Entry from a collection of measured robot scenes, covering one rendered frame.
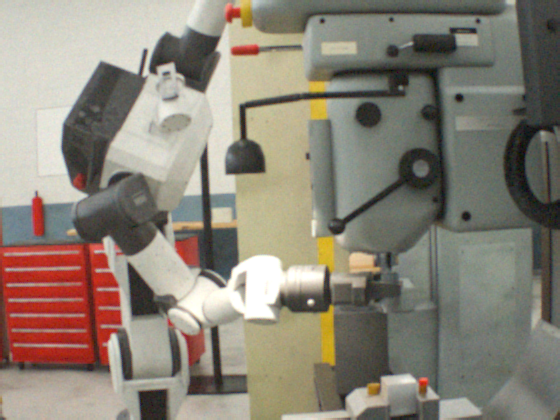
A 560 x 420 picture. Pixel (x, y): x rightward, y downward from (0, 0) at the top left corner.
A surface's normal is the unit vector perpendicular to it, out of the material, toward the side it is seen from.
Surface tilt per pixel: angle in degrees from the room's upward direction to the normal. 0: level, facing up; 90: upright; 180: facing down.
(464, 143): 90
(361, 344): 90
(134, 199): 73
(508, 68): 90
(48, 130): 90
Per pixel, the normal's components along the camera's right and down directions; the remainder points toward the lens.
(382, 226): 0.04, 0.51
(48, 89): 0.02, 0.05
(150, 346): 0.32, -0.12
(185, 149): 0.83, -0.08
